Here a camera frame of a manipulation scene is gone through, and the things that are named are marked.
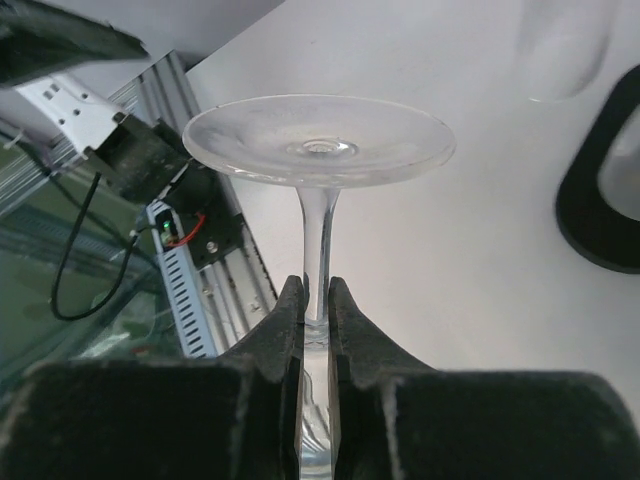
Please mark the aluminium front rail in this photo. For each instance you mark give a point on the aluminium front rail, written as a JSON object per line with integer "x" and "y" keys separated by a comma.
{"x": 216, "y": 283}

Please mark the copper wire wine glass rack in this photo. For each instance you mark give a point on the copper wire wine glass rack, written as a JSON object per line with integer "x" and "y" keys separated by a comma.
{"x": 593, "y": 228}

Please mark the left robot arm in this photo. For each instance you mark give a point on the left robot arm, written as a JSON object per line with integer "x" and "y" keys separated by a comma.
{"x": 40, "y": 44}

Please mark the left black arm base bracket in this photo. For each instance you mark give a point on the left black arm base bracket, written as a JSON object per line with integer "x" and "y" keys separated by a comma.
{"x": 220, "y": 233}

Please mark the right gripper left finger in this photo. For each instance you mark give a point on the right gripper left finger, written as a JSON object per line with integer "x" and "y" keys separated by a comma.
{"x": 235, "y": 416}

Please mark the grey slotted cable duct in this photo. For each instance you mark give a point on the grey slotted cable duct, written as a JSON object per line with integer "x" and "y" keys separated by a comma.
{"x": 181, "y": 282}

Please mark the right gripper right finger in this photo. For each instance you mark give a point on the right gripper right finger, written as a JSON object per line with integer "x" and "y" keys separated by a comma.
{"x": 395, "y": 417}

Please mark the clear flute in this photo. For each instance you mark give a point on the clear flute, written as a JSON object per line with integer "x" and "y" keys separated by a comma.
{"x": 561, "y": 46}
{"x": 320, "y": 145}
{"x": 618, "y": 178}

